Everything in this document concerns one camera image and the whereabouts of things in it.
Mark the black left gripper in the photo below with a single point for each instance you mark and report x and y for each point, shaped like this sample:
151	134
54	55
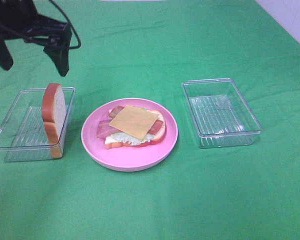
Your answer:
19	19

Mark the toy bacon strip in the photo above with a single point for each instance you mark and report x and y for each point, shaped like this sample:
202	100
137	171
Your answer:
104	129
159	123

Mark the toy bread slice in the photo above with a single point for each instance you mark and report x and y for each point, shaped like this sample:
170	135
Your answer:
53	112
112	143

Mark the green toy lettuce leaf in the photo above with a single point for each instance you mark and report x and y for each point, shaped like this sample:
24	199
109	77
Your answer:
125	138

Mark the yellow toy cheese slice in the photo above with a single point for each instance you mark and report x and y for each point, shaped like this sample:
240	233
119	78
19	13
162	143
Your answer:
134	121

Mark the clear left plastic tray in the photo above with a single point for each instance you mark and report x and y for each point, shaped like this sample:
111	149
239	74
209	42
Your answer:
22	132

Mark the clear plastic tray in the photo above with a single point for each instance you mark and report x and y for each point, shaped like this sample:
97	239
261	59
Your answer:
22	132
221	117

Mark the green tablecloth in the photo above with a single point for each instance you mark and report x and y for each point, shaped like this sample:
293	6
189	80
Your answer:
146	50

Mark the pink round plate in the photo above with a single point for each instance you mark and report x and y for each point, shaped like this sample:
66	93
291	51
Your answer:
128	158

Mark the clear right plastic tray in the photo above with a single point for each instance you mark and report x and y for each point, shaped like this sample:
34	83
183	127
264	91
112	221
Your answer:
221	117

